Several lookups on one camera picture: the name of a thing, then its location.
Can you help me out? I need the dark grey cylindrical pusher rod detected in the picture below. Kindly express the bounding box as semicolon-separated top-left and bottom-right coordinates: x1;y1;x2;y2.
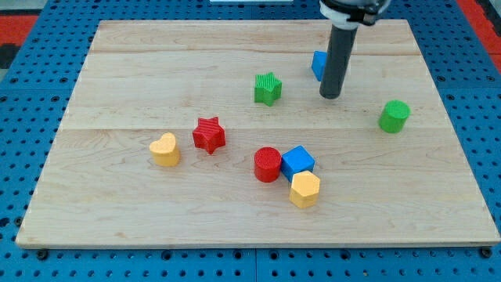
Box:
319;25;358;99

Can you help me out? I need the red star block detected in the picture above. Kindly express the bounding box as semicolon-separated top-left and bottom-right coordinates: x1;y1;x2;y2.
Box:
193;117;225;154

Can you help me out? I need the green star block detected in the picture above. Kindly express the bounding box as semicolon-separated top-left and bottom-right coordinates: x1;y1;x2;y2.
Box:
254;72;283;107

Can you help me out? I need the blue block behind rod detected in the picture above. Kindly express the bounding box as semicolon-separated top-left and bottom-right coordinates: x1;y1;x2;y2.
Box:
311;50;327;81

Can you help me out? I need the green cylinder block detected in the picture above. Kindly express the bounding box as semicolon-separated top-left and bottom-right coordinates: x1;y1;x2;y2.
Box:
378;99;411;133

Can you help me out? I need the blue cube block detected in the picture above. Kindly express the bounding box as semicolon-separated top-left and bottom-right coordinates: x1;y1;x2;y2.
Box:
280;145;315;182

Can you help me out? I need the red cylinder block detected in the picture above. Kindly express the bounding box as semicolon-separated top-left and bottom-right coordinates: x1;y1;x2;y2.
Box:
254;147;282;183

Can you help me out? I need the yellow hexagon block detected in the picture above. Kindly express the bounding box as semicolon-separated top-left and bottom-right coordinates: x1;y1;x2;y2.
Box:
289;171;320;208

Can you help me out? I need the wooden board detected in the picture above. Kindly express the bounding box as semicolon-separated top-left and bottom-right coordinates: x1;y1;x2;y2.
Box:
16;20;500;249

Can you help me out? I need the yellow heart block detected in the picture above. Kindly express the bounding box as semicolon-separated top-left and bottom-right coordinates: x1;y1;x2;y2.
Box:
149;132;181;167

